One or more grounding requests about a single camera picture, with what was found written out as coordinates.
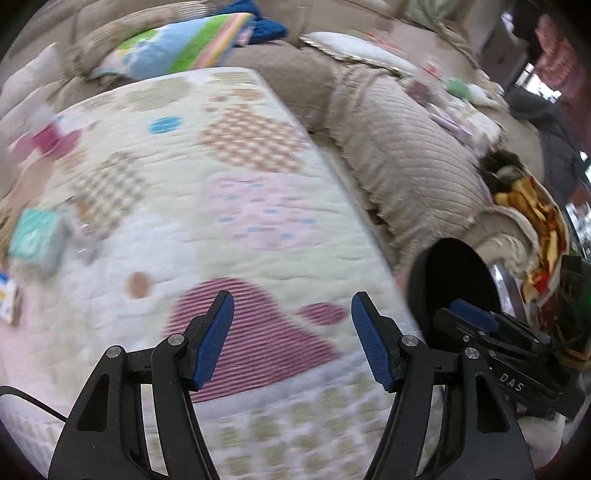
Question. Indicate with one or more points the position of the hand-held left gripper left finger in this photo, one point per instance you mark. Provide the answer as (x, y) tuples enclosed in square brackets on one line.
[(212, 341)]

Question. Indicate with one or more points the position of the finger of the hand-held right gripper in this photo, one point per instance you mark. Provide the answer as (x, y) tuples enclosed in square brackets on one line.
[(455, 330), (475, 316)]

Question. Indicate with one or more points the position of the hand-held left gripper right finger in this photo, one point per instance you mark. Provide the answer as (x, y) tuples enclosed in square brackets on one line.
[(371, 341)]

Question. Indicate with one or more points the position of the black round trash bin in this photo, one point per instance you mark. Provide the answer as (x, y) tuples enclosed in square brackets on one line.
[(452, 272)]

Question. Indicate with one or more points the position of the yellow red cloth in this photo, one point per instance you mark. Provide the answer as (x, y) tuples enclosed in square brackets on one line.
[(540, 217)]

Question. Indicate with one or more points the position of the patterned quilted blanket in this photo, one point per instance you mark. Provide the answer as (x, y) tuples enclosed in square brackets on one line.
[(184, 221)]

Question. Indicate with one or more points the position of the black bag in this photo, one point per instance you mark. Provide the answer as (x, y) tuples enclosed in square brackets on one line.
[(498, 170)]

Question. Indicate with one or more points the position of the beige quilted sofa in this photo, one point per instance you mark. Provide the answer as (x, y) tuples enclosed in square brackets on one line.
[(406, 157)]

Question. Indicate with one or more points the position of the dark grey jacket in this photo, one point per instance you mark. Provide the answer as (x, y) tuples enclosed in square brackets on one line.
[(554, 143)]

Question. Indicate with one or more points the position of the teal tissue pack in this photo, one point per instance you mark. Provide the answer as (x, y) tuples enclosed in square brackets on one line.
[(37, 240)]

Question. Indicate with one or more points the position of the white plush toy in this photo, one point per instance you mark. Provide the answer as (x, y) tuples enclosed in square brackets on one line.
[(480, 94)]

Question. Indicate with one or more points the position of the green plush toy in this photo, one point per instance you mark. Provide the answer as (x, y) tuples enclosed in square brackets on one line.
[(457, 87)]

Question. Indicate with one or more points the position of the pink paper item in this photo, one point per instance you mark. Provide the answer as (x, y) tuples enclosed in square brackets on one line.
[(46, 138)]

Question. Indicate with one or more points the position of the pink hanging clothes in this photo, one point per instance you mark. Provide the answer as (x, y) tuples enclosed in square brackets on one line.
[(563, 60)]

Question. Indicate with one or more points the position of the cardboard box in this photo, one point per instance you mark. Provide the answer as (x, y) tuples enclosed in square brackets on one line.
[(503, 46)]

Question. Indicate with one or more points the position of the white gold-trimmed cushion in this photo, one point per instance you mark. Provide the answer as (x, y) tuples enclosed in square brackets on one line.
[(355, 50)]

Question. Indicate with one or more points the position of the striped colourful pillow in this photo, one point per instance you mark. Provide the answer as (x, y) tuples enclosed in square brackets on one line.
[(175, 46)]

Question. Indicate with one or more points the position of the blue knit cloth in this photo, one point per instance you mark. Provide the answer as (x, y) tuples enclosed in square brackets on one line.
[(263, 23)]

